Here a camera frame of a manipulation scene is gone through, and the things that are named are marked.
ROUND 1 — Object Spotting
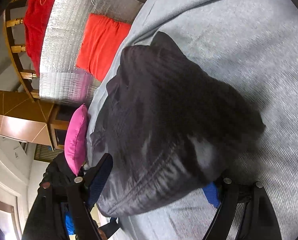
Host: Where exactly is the brown wooden cabinet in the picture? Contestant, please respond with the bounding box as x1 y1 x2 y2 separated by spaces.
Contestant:
0 90 76 150

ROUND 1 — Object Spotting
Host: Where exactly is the dark plaid puffer jacket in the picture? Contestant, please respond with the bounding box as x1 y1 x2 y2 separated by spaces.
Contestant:
90 32 265 217

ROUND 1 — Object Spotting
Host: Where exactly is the wooden bed headboard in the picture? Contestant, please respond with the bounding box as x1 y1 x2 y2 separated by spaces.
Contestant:
3 0 39 102

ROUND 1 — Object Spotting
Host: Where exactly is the dark red velvet cloth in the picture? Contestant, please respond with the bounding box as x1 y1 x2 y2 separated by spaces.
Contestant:
24 0 55 75

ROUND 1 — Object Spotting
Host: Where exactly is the silver foil insulation mat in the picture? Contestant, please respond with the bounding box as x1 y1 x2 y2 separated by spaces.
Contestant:
39 0 143 106

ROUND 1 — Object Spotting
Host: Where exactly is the magenta pillow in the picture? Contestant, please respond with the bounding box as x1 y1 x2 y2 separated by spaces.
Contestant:
64 104 89 176

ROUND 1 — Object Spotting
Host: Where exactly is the orange-red pillow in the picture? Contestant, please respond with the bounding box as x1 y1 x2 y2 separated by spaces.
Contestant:
76 14 131 82

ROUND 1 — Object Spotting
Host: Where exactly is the light grey bed blanket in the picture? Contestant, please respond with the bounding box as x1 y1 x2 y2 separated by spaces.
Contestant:
85 0 298 240

